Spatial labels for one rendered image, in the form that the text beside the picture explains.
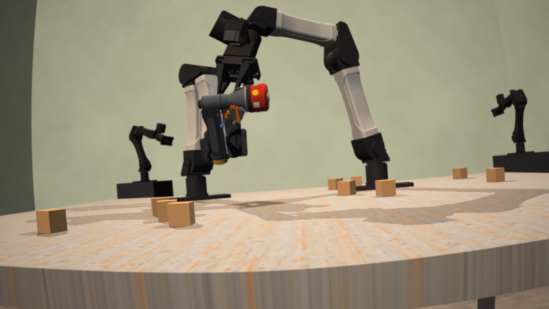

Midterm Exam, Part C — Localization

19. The tan cube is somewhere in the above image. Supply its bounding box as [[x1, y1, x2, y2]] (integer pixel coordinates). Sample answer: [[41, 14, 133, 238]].
[[157, 199, 177, 222], [36, 209, 67, 234], [151, 197, 169, 216], [337, 180, 356, 196], [167, 201, 196, 227], [328, 178, 343, 190], [375, 179, 396, 197], [452, 167, 468, 179], [486, 167, 505, 182], [351, 176, 362, 186]]

